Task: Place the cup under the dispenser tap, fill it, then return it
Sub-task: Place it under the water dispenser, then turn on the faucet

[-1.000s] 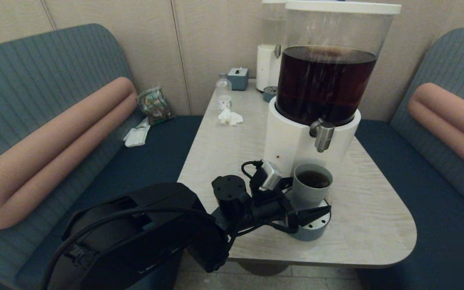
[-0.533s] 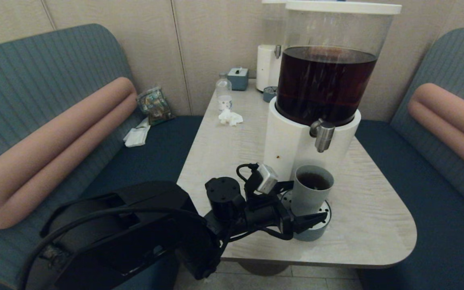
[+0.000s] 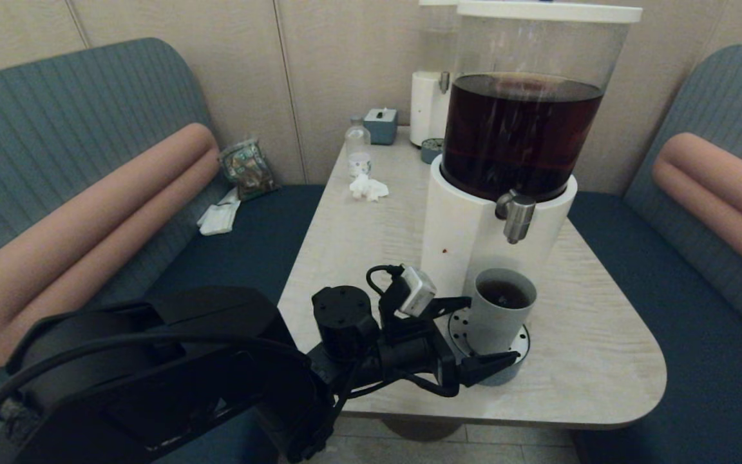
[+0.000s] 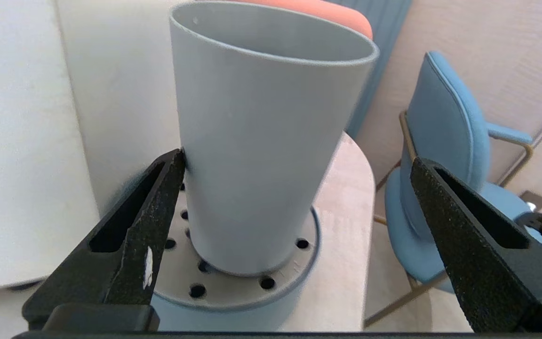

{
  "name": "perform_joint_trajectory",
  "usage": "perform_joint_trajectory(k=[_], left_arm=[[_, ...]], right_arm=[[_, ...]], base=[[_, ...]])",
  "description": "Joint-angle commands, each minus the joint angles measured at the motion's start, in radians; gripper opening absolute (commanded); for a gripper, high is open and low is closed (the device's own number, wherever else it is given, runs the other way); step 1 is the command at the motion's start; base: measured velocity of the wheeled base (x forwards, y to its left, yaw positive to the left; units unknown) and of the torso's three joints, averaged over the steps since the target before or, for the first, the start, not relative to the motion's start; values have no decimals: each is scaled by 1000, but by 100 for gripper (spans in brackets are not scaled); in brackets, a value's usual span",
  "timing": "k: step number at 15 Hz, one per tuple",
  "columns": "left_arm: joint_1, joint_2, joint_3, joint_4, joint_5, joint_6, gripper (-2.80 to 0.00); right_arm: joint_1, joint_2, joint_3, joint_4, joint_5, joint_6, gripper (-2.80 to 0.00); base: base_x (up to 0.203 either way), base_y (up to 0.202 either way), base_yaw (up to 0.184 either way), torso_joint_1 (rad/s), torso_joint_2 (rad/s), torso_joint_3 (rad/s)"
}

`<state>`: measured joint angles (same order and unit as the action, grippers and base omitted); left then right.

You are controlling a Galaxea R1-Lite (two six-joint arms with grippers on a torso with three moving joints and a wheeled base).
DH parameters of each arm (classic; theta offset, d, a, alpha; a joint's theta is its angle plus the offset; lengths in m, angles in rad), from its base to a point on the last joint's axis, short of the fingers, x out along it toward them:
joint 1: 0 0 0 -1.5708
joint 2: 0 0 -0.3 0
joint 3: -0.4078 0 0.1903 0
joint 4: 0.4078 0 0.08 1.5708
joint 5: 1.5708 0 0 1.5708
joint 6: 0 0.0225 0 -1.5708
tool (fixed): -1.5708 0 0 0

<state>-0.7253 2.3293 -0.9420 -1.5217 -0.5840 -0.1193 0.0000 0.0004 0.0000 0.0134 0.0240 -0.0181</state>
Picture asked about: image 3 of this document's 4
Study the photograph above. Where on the crumpled white tissue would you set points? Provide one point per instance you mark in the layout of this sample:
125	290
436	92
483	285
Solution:
368	187

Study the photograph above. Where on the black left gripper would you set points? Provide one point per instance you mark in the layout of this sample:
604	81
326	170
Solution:
413	354

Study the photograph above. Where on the shiny snack bag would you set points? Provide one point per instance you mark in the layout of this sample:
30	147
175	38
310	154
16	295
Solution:
248	171

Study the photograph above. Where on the small round drip tray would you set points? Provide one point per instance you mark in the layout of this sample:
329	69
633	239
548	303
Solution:
431	152

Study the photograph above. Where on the round blue-grey perforated drip tray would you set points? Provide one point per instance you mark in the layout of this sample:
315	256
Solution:
460	332

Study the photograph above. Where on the large tea dispenser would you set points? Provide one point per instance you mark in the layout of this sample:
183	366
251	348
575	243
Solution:
467	225

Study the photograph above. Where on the grey cup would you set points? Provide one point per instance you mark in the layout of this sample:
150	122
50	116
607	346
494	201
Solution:
496	322

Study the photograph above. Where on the teal bench seat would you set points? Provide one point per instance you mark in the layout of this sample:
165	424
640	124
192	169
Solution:
667	290
55	116

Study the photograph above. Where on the small white clear dispenser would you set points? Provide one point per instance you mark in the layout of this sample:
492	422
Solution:
426	109

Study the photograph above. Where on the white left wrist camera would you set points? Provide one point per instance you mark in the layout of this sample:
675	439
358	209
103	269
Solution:
417	293

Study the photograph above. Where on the clear plastic bottle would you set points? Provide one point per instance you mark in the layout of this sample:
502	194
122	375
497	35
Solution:
357	145

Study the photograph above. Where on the pink bolster cushion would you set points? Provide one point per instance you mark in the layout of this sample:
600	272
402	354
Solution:
719	180
87	219

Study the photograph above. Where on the blue-grey tissue box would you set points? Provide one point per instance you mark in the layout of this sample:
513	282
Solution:
380	127

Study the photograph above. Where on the folded white napkin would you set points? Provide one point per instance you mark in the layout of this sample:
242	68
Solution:
219	219

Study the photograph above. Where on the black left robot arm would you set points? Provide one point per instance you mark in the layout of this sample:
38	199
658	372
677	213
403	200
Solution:
184	361

